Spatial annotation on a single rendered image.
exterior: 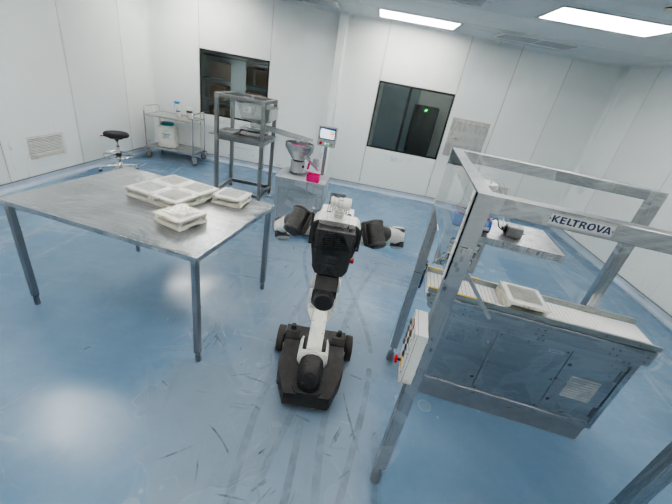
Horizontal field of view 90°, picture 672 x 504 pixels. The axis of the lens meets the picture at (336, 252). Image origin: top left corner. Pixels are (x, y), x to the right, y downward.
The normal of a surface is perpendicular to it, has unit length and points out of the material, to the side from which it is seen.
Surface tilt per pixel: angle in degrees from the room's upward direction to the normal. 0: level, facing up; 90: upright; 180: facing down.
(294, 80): 90
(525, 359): 90
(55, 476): 0
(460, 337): 90
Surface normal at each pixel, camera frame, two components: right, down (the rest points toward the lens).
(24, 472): 0.17, -0.87
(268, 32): -0.11, 0.44
